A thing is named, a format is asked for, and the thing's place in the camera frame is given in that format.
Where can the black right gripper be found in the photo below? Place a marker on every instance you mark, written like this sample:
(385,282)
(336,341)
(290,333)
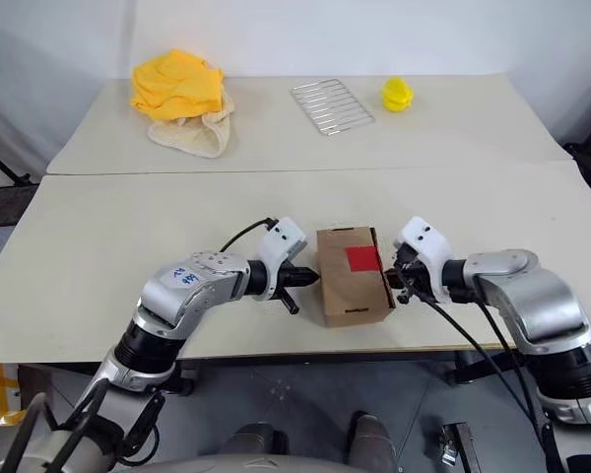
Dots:
(416,278)

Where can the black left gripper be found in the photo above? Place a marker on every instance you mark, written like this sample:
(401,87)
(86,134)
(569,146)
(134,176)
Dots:
(282,281)

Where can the brown cardboard box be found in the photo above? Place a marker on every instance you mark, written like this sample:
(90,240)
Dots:
(349,295)

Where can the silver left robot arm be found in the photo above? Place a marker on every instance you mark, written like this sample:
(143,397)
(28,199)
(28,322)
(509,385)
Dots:
(197,290)

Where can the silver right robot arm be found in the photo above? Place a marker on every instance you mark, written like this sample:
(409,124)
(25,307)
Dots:
(532,295)

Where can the red tape strip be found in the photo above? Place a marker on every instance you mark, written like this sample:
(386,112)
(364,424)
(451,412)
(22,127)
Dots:
(363,259)

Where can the black table leg base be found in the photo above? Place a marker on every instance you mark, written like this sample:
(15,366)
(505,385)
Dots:
(478,369)
(187,379)

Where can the cream towel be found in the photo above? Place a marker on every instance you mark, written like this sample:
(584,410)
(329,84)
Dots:
(192,138)

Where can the yellow plastic toy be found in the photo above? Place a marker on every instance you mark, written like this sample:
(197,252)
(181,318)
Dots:
(397,95)

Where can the yellow cloth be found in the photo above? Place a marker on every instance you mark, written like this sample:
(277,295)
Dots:
(177,84)

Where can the black tripod leg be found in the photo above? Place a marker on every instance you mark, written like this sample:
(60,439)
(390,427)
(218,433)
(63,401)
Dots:
(5,165)

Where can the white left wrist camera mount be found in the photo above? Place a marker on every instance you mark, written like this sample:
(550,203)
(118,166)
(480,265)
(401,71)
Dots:
(283,241)

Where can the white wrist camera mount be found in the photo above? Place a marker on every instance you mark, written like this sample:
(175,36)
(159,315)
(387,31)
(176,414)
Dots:
(423,241)
(283,241)

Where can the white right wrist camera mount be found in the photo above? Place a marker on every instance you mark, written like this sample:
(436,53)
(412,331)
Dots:
(423,241)

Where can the metal clamp bracket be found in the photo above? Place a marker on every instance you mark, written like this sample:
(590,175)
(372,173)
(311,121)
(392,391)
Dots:
(454,446)

